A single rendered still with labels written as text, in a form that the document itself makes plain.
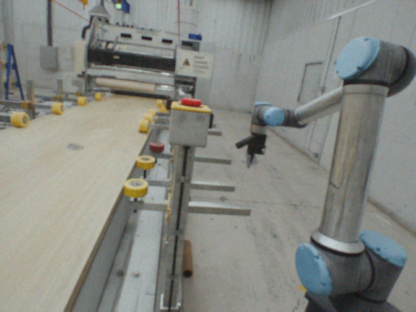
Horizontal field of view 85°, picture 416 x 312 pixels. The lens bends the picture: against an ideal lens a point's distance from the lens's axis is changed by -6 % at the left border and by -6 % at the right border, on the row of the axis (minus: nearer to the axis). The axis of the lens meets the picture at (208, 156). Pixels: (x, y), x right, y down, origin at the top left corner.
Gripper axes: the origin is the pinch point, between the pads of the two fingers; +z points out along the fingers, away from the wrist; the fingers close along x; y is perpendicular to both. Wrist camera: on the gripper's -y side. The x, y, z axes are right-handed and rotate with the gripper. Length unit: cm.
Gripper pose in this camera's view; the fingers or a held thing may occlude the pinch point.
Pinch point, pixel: (247, 166)
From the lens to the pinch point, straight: 139.9
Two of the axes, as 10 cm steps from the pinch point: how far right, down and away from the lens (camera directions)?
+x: -1.4, -3.2, 9.4
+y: 9.8, 0.8, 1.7
